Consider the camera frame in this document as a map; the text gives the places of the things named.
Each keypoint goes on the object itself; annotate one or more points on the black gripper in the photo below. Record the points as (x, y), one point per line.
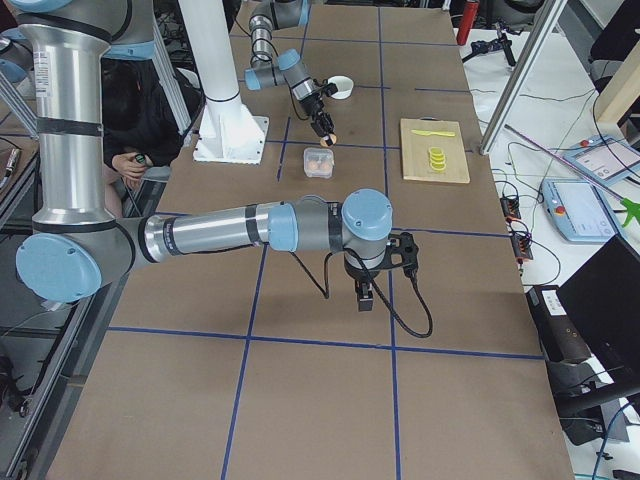
(361, 273)
(314, 107)

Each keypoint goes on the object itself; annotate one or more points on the clear plastic egg box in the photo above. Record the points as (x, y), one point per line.
(321, 154)

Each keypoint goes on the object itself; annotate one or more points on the white bowl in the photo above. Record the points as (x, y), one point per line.
(343, 87)

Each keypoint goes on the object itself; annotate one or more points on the wooden cutting board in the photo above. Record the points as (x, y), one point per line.
(417, 150)

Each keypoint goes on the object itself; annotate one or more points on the yellow plastic knife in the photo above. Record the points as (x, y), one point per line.
(433, 133)

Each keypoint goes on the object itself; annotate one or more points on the black tripod clamp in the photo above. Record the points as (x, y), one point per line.
(501, 43)

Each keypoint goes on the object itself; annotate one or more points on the person in black shirt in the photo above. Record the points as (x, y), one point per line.
(140, 130)

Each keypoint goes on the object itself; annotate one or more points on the red cylinder bottle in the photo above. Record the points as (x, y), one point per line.
(466, 21)

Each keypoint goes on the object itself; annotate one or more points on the black monitor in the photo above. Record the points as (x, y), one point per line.
(602, 300)

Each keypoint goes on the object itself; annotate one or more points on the teach pendant near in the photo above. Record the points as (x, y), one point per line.
(578, 211)

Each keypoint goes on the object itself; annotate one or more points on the teach pendant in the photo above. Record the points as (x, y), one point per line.
(578, 211)
(605, 159)

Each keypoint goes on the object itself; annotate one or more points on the teach pendant far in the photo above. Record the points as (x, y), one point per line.
(605, 159)

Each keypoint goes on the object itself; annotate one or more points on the reacher grabber stick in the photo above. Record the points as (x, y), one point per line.
(631, 208)

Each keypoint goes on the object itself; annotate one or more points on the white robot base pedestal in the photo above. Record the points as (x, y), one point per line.
(228, 132)

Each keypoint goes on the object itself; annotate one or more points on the aluminium frame post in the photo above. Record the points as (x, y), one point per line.
(543, 26)

